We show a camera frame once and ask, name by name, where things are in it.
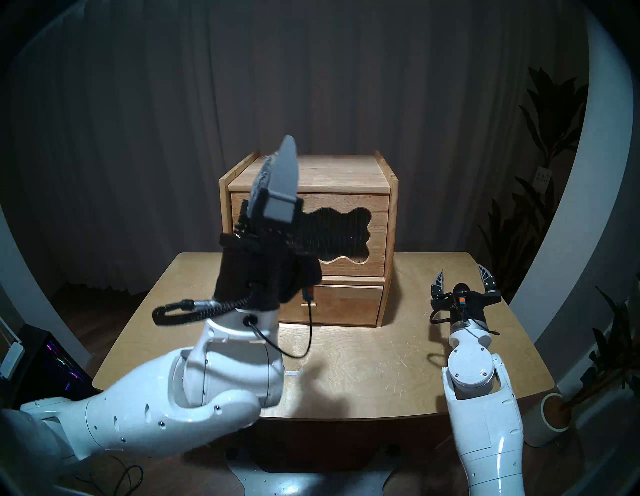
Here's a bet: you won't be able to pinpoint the wooden flip door with knob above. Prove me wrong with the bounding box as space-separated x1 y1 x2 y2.
230 192 390 278

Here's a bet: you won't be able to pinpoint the black computer with lights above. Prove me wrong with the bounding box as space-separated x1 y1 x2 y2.
12 325 100 403

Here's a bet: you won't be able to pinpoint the black floor cables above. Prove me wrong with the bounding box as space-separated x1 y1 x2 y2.
75 452 145 496

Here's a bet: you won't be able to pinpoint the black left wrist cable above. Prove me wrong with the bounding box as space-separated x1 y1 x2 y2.
152 295 314 359

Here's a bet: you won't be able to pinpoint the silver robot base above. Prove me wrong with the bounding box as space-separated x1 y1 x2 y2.
227 450 401 496

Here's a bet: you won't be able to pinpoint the wooden cabinet frame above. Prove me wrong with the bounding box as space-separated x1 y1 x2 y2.
219 150 400 328

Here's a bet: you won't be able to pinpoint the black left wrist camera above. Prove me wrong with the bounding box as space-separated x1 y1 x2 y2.
295 255 324 304

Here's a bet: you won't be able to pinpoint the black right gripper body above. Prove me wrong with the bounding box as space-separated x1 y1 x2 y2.
430 292 503 327

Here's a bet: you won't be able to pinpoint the white curved arch pillar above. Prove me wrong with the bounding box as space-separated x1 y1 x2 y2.
510 10 635 346
0 205 93 371

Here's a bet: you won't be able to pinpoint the tall dark leafy plant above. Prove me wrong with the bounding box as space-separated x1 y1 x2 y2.
477 66 590 301

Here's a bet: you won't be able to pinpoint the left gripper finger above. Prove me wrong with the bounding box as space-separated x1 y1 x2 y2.
239 155 276 237
262 134 305 224

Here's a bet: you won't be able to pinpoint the white round plant pot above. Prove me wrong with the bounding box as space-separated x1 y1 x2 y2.
520 392 573 447

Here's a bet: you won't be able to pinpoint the leaning potted plant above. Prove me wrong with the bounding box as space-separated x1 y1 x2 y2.
565 285 640 416

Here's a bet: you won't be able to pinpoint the wooden drawer with knob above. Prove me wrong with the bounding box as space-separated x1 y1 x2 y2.
277 283 386 327

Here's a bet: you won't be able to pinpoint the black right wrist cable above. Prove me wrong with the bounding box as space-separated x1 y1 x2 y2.
428 309 501 337

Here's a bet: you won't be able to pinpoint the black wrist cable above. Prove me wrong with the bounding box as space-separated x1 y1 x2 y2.
152 295 314 359
428 309 501 337

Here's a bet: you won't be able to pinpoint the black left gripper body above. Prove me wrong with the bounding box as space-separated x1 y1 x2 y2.
213 220 301 314

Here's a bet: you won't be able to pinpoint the grey pleated curtain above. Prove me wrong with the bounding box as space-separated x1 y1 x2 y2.
0 0 591 297

